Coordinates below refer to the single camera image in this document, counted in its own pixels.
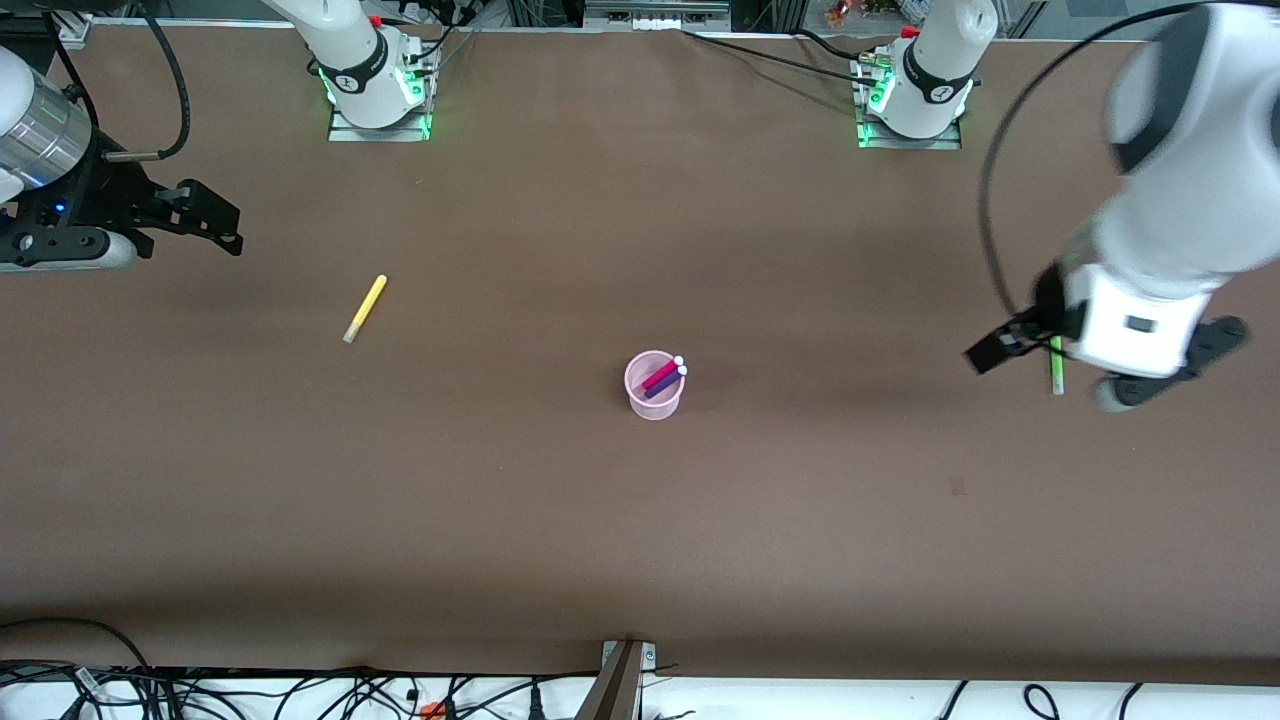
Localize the pink pen holder cup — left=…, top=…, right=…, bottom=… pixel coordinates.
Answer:
left=624, top=349, right=688, bottom=421

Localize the yellow highlighter pen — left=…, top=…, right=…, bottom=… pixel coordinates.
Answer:
left=342, top=274, right=389, bottom=345

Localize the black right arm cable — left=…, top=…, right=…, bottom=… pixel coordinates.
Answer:
left=100, top=0, right=191, bottom=163

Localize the aluminium frame corner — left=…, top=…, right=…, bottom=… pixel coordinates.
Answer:
left=55, top=0, right=123, bottom=51

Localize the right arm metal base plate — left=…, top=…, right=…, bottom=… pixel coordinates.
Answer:
left=328, top=108, right=434, bottom=143

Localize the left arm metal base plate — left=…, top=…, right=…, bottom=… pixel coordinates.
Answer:
left=857, top=118, right=963, bottom=152

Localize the short black table cable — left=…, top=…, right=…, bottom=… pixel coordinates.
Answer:
left=790, top=28, right=867, bottom=63

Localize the long black table cable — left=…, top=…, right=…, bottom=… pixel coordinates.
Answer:
left=681, top=30, right=881, bottom=89

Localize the black looping floor cable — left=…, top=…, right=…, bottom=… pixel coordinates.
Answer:
left=0, top=616, right=153, bottom=691

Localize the black floor cable tangle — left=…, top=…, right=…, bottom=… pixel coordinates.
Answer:
left=0, top=660, right=566, bottom=720

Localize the grey network switch box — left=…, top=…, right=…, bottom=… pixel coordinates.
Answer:
left=584, top=0, right=733, bottom=33

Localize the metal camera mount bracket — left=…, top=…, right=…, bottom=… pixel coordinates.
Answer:
left=574, top=638, right=658, bottom=720

